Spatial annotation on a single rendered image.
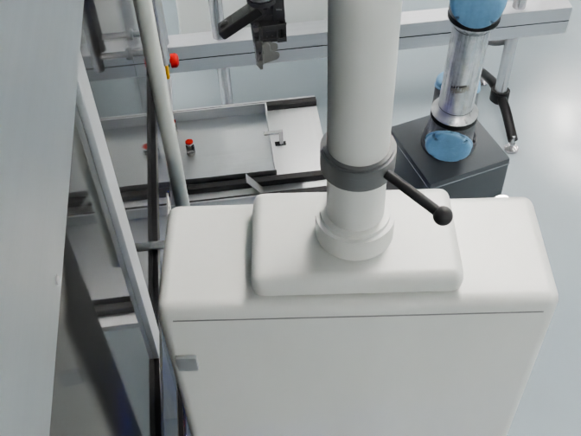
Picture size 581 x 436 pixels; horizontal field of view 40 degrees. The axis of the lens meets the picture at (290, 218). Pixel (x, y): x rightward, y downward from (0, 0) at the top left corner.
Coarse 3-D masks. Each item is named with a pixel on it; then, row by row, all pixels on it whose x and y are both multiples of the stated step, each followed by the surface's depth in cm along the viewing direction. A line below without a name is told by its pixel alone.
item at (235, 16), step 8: (240, 8) 191; (248, 8) 189; (232, 16) 191; (240, 16) 189; (248, 16) 188; (256, 16) 188; (224, 24) 190; (232, 24) 189; (240, 24) 189; (224, 32) 190; (232, 32) 190
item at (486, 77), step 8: (488, 72) 354; (480, 80) 362; (488, 80) 346; (496, 96) 336; (504, 96) 336; (496, 104) 340; (504, 104) 334; (504, 112) 332; (504, 120) 332; (512, 120) 331; (512, 128) 330; (512, 136) 328; (512, 144) 330; (512, 152) 331
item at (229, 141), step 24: (192, 120) 220; (216, 120) 220; (240, 120) 220; (264, 120) 219; (216, 144) 214; (240, 144) 213; (264, 144) 213; (192, 168) 208; (216, 168) 208; (240, 168) 208; (264, 168) 207
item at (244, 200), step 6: (228, 198) 196; (234, 198) 196; (240, 198) 196; (246, 198) 197; (252, 198) 197; (174, 204) 196; (192, 204) 196; (198, 204) 196; (204, 204) 196; (210, 204) 197; (216, 204) 197; (222, 204) 197; (228, 204) 197; (234, 204) 198; (240, 204) 198
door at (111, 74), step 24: (96, 0) 114; (96, 24) 112; (120, 24) 139; (96, 48) 109; (120, 48) 135; (96, 72) 107; (120, 72) 132; (96, 96) 105; (120, 96) 128; (120, 120) 125; (144, 120) 160; (120, 144) 122; (144, 144) 155; (120, 168) 119; (144, 168) 150; (120, 192) 117; (144, 192) 146; (144, 216) 142; (144, 240) 138; (144, 264) 135
